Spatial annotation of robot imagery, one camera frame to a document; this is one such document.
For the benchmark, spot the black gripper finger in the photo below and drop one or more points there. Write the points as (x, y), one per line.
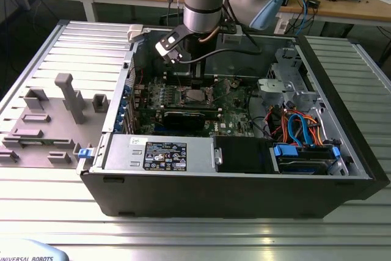
(201, 71)
(194, 71)

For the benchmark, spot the silver CPU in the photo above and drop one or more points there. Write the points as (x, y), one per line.
(195, 96)

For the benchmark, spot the RAM slot with white clips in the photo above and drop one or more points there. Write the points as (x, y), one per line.
(175, 79)
(175, 74)

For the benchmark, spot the CPU socket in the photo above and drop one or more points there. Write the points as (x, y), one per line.
(182, 102)

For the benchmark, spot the copper tube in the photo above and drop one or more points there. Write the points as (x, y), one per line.
(207, 38)

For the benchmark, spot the silver coin cell battery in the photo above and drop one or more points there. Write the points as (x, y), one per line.
(234, 83)

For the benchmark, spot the black graphics card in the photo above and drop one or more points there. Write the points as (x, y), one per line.
(183, 120)

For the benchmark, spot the green motherboard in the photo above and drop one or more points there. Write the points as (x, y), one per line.
(232, 111)

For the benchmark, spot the pale grey plastic clip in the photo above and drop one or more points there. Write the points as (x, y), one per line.
(134, 33)

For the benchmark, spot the silver metal drive cage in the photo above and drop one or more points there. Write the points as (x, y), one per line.
(275, 86)

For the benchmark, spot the white labelled box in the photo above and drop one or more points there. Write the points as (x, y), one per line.
(281, 24)

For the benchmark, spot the silver power supply unit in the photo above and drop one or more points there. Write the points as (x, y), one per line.
(122, 157)

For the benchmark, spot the blue disk carrier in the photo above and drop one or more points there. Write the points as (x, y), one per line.
(285, 151)

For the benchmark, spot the small black device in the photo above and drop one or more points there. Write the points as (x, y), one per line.
(313, 2)

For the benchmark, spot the black PC case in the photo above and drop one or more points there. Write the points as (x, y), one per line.
(214, 197)

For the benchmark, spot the blue case latch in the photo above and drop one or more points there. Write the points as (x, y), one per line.
(85, 153)

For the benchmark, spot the hard disk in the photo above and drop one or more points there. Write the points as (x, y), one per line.
(305, 166)

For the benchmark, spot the grey parts rack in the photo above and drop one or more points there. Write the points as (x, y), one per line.
(61, 138)

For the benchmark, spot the green RAM stick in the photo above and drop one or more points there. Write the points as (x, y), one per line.
(35, 142)

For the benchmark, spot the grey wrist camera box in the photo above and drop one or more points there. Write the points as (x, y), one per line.
(232, 38)

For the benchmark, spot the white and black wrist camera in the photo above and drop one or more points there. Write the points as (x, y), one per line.
(168, 44)

